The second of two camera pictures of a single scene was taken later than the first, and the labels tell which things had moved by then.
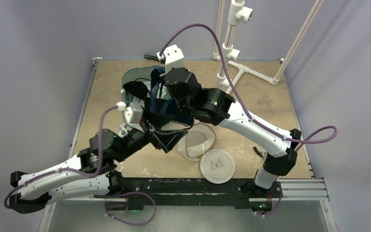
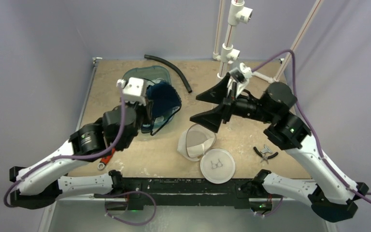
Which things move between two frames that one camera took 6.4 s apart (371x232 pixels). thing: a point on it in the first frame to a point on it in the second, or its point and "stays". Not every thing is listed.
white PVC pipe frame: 239,12 stays
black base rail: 138,193 stays
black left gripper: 165,139 to 147,108
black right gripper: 159,78 to 225,107
